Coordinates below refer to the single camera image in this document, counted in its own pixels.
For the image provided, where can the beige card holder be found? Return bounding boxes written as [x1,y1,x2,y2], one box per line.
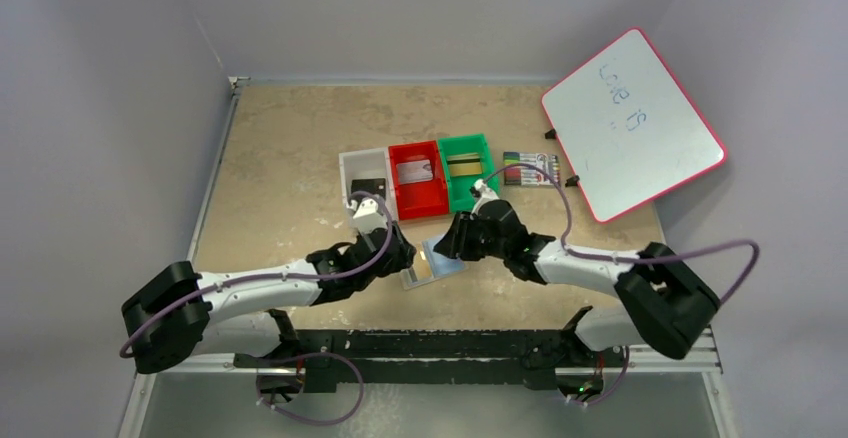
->
[400,235,467,290]

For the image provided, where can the green plastic bin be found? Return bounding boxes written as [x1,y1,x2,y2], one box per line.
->
[437,134,496,212]

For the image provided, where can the red plastic bin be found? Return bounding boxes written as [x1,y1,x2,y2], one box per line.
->
[388,140,450,220]

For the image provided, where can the marker pen pack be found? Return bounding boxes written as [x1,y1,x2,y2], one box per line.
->
[502,151,560,187]

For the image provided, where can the gold credit card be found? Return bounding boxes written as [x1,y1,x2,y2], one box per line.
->
[446,153,483,177]

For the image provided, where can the white plastic bin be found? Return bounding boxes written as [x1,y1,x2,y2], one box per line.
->
[338,147,399,228]

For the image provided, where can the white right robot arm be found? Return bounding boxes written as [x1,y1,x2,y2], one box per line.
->
[433,200,720,365]

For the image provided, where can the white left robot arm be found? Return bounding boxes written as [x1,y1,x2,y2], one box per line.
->
[119,224,417,374]

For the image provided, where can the black credit card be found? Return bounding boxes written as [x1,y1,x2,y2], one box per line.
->
[351,178,386,199]

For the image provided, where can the silver credit card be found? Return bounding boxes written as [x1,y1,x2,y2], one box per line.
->
[395,159,434,185]

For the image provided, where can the pink framed whiteboard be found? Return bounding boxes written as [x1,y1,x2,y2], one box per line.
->
[541,28,727,223]

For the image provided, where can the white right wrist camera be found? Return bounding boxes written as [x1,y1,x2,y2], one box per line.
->
[469,179,500,214]

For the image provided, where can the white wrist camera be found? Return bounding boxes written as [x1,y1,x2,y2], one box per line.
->
[347,198,390,235]
[469,179,500,214]

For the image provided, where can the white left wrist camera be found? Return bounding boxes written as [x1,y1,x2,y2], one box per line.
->
[347,198,390,235]

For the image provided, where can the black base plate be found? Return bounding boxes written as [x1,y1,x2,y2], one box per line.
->
[234,329,624,393]

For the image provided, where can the aluminium frame rail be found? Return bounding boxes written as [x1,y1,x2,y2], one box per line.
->
[120,332,734,437]

